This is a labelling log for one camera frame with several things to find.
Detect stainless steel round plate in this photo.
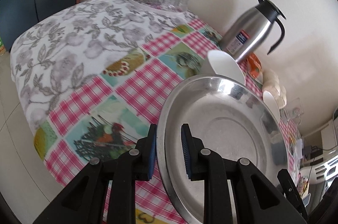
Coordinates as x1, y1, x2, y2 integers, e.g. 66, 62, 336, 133
156, 75, 289, 223

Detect white square MAX bowl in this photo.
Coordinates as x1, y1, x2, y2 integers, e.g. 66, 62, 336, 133
199, 50, 245, 85

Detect strawberry pattern ceramic bowl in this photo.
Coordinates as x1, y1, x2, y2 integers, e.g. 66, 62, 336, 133
262, 91, 281, 123

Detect orange snack packet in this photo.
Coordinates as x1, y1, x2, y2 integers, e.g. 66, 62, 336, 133
246, 53, 263, 83

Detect bag of white buns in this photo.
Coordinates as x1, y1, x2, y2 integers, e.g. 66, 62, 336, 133
262, 69, 287, 109

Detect stainless steel thermos jug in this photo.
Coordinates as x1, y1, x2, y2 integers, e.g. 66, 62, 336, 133
219, 0, 286, 62

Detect grey floral white cloth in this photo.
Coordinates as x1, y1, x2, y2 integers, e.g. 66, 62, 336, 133
10, 0, 195, 132

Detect round white floral tray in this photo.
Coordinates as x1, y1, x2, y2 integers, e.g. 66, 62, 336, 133
128, 0, 188, 15

